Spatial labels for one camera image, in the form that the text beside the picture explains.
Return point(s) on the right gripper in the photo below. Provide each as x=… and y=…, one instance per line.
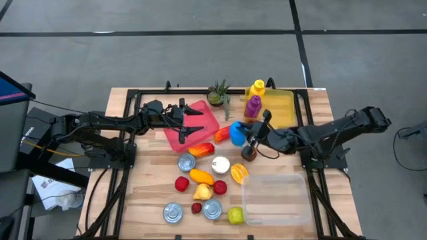
x=277, y=140

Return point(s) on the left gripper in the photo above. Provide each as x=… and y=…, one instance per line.
x=156, y=116

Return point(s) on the red plastic bin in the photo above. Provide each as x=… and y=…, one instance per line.
x=200, y=120

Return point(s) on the blue squeeze bottle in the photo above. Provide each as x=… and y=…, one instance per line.
x=237, y=135

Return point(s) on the purple squeeze bottle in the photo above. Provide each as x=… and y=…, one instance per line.
x=253, y=107

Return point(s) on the dark red toy pomegranate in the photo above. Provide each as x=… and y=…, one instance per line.
x=247, y=158

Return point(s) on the red-orange toy mango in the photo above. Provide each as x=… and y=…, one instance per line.
x=221, y=135
x=201, y=150

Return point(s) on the yellow squeeze bottle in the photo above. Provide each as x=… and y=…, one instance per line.
x=257, y=89

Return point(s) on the yellow toy starfruit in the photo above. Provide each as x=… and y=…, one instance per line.
x=239, y=173

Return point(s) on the yellow-orange toy mango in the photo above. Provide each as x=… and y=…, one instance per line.
x=201, y=176

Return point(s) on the red toy apple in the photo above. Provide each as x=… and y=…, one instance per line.
x=219, y=187
x=181, y=183

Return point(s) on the clear plastic bin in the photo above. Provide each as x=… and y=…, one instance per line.
x=277, y=200

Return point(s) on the yellow toy pear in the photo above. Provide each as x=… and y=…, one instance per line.
x=203, y=192

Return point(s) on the green toy pear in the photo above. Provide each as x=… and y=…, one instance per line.
x=235, y=215

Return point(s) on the small red toy pomegranate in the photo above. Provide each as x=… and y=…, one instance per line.
x=196, y=208

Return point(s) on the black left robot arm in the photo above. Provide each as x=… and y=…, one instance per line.
x=100, y=122

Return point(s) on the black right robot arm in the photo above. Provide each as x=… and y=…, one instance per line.
x=333, y=133

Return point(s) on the yellow plastic bin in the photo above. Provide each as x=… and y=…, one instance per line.
x=283, y=106

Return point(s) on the small potted succulent plant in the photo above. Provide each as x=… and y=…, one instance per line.
x=216, y=97

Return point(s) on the silver tin can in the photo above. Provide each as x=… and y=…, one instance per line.
x=186, y=162
x=173, y=212

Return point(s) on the tin can with pull tab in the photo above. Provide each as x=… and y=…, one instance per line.
x=220, y=164

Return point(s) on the tin can with pink label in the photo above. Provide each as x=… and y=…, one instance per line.
x=212, y=209

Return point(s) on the clear plastic cup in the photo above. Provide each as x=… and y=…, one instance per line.
x=71, y=200

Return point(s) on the black diagonal beam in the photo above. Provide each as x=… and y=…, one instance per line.
x=50, y=170

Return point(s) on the black box with white text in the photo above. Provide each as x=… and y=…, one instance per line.
x=40, y=126

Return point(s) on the white paper sheets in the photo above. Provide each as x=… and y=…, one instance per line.
x=46, y=186

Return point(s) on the grey stand leg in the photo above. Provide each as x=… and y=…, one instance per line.
x=417, y=130

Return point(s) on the grey cabinet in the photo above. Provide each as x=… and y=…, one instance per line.
x=13, y=133

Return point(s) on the computer monitor blue screen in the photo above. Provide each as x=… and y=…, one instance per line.
x=13, y=93

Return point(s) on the dark grey seat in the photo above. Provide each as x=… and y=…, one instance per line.
x=13, y=193

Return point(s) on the black arched frame bracket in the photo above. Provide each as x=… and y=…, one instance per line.
x=167, y=86
x=271, y=83

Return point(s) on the grey metal post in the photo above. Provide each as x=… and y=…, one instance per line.
x=26, y=216

